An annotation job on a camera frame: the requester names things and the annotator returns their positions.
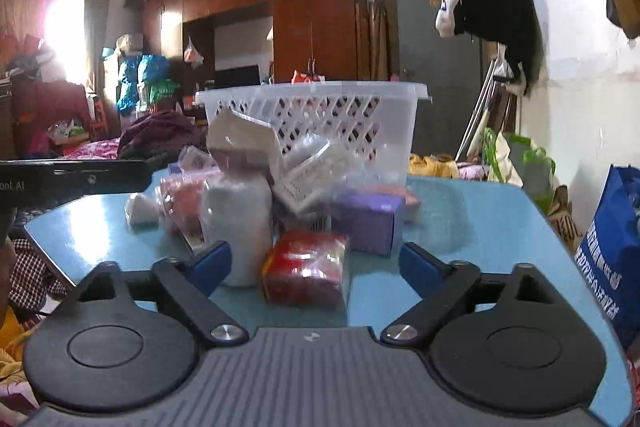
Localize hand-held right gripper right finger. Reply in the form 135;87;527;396
380;242;568;348

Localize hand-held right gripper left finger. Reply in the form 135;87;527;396
75;241;249;348

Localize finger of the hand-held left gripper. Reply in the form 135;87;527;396
112;160;152;194

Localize clear-wrapped white pack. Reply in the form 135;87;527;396
199;173;274;289

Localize red snack packet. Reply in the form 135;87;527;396
259;230;352;311

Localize white plastic lattice basket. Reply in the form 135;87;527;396
194;80;434;188

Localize small white round item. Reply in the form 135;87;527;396
124;193;162;229

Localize pink bed sheet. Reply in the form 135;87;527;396
64;138;122;161

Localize pile of dark clothes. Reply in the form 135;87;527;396
116;108;209;161

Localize clear packet with red contents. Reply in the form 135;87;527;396
156;171;222;254

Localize purple cardboard box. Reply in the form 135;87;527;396
327;188;407;258

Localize small clear printed packet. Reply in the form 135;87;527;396
176;145;219;174

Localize checked cloth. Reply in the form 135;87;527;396
9;236;68;309

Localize green plastic bag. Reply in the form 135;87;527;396
149;78;182;104

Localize blue plastic bag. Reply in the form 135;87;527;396
116;53;172;114

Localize yellow patterned blanket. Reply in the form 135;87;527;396
409;153;460;179

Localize white card packet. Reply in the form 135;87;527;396
206;108;282;174

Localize small hanging plastic bag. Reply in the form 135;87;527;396
182;36;205;68

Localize green and white bag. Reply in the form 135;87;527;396
481;128;557;208

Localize black television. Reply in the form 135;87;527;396
214;64;262;90

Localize metal folding rack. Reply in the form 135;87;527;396
454;56;503;158

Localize window curtain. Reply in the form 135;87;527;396
0;0;62;58

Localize blue tote bag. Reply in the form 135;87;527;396
574;164;640;350

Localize wooden boards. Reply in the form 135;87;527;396
354;1;392;81

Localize grey door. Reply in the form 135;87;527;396
391;0;485;158

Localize brown wooden wardrobe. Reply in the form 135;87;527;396
143;0;367;84

